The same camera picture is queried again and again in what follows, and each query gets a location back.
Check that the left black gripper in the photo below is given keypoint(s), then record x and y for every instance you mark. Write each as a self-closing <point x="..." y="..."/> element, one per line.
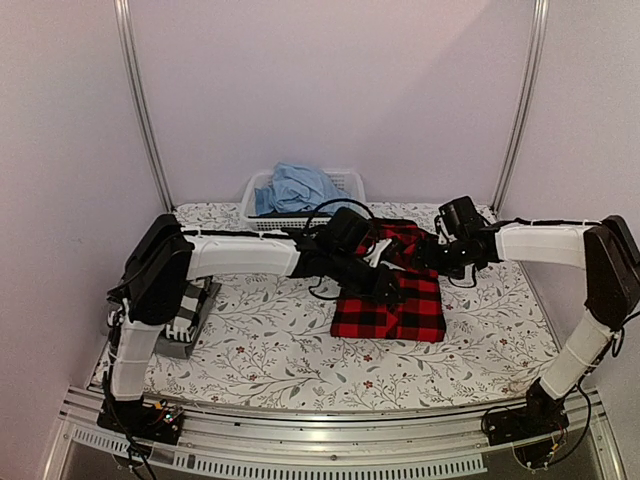
<point x="381" y="286"/>

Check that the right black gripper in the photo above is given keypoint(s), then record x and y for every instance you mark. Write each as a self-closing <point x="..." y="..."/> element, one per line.
<point x="427" y="247"/>

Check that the red black plaid shirt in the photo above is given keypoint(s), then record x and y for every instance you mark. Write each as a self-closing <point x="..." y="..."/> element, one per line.
<point x="419" y="316"/>

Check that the black white plaid shirt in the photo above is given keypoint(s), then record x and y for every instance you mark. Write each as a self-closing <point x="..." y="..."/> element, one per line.
<point x="183" y="327"/>

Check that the grey shirt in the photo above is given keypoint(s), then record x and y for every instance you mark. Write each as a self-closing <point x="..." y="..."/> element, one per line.
<point x="179" y="350"/>

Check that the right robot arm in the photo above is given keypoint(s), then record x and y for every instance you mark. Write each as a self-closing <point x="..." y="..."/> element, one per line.
<point x="588" y="269"/>

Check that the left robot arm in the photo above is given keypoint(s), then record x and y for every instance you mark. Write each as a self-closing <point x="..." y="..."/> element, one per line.
<point x="169" y="257"/>

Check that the blue shirt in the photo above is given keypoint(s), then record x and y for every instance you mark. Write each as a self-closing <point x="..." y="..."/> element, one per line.
<point x="295" y="189"/>

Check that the floral tablecloth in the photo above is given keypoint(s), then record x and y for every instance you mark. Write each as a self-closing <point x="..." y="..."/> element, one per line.
<point x="267" y="343"/>

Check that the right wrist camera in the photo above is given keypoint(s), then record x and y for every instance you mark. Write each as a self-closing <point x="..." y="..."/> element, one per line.
<point x="459" y="219"/>

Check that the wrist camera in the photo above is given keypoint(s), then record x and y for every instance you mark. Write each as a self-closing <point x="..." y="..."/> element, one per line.
<point x="459" y="219"/>
<point x="351" y="234"/>

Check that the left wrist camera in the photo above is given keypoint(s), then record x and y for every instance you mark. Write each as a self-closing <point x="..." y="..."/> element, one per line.
<point x="351" y="234"/>

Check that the aluminium front rail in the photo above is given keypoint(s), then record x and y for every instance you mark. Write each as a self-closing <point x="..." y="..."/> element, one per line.
<point x="222" y="442"/>

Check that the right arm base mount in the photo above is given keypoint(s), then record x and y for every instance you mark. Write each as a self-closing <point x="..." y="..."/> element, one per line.
<point x="541" y="425"/>

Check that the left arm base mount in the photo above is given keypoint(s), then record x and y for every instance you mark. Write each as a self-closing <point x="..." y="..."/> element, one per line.
<point x="157" y="422"/>

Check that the right aluminium post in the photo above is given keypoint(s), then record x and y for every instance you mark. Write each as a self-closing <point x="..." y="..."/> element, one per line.
<point x="534" y="55"/>

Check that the aluminium post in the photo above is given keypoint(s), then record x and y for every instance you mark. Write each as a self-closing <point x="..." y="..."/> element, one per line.
<point x="134" y="77"/>
<point x="534" y="55"/>

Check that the left aluminium post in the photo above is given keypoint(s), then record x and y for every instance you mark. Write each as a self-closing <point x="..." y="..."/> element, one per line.
<point x="134" y="77"/>

